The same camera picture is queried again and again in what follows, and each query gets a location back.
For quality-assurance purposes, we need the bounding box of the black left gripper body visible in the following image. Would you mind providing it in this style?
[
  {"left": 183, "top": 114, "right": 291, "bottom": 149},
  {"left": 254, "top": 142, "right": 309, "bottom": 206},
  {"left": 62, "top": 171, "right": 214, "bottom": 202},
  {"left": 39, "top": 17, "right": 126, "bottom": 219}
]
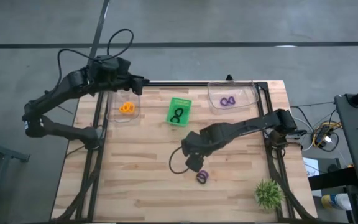
[{"left": 91, "top": 58, "right": 137, "bottom": 94}]

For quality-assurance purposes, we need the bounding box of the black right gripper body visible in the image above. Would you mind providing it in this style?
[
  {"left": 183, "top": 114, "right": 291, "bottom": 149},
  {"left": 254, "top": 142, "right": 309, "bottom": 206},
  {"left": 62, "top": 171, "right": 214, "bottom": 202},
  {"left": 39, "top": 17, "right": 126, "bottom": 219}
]
[{"left": 181, "top": 123, "right": 217, "bottom": 158}]

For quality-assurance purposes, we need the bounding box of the clear plastic bin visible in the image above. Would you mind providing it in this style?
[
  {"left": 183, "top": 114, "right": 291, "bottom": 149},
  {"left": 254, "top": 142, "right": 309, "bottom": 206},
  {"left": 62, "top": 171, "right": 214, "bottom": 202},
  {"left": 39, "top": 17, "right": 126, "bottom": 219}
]
[
  {"left": 206, "top": 80, "right": 260, "bottom": 111},
  {"left": 105, "top": 86, "right": 141, "bottom": 123}
]

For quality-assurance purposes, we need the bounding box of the green artificial plant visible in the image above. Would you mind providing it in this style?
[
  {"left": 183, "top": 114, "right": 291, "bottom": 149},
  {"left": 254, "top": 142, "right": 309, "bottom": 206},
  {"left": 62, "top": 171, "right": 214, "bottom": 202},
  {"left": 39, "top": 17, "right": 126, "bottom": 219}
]
[{"left": 254, "top": 178, "right": 285, "bottom": 212}]

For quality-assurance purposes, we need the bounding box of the white paper sheet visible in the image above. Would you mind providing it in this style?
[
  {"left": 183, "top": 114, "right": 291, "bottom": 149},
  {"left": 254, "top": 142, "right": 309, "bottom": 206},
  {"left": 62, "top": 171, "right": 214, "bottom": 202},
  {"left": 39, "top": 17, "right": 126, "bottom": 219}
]
[{"left": 302, "top": 157, "right": 320, "bottom": 178}]

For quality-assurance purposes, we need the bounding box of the yellow power strip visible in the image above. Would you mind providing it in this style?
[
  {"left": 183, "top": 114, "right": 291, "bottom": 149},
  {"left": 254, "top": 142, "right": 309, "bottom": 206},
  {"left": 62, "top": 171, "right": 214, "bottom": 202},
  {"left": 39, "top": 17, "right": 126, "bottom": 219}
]
[{"left": 314, "top": 123, "right": 334, "bottom": 149}]

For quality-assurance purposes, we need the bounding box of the white plastic bottle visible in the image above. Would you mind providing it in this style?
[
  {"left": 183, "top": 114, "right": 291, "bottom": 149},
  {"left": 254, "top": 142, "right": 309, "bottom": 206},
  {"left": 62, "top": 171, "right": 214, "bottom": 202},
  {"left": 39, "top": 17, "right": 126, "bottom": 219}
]
[{"left": 321, "top": 192, "right": 353, "bottom": 211}]

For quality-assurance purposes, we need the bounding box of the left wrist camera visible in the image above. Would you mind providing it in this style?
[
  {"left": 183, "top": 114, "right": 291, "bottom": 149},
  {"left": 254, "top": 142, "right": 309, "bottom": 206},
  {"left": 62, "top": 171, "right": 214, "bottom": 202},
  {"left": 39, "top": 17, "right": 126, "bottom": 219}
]
[{"left": 95, "top": 54, "right": 120, "bottom": 72}]

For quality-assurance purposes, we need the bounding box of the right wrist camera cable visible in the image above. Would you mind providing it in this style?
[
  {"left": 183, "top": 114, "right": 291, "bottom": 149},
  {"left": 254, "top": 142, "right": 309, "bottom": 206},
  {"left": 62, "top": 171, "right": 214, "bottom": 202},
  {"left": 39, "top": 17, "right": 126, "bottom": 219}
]
[{"left": 168, "top": 146, "right": 190, "bottom": 175}]

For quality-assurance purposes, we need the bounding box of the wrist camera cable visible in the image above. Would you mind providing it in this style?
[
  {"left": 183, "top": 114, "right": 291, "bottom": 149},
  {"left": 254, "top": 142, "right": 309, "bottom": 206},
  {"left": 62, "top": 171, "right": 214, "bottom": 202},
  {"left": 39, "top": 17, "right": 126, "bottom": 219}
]
[
  {"left": 56, "top": 28, "right": 135, "bottom": 91},
  {"left": 168, "top": 146, "right": 190, "bottom": 175}
]

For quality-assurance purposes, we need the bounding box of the black table frame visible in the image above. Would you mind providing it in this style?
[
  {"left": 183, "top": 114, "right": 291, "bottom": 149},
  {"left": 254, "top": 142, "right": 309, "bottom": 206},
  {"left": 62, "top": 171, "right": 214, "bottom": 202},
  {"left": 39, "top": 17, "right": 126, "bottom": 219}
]
[{"left": 54, "top": 74, "right": 315, "bottom": 222}]

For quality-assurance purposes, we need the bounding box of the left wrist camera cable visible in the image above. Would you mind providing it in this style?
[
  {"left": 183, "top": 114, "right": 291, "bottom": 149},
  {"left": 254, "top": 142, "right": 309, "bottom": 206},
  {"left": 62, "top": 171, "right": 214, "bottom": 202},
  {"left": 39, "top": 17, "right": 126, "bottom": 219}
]
[{"left": 56, "top": 28, "right": 135, "bottom": 91}]

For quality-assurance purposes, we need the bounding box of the floor cable bundle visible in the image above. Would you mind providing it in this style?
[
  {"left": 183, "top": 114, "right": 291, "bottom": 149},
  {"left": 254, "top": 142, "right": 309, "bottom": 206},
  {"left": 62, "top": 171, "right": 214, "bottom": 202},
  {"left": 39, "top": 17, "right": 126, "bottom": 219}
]
[{"left": 290, "top": 101, "right": 344, "bottom": 153}]

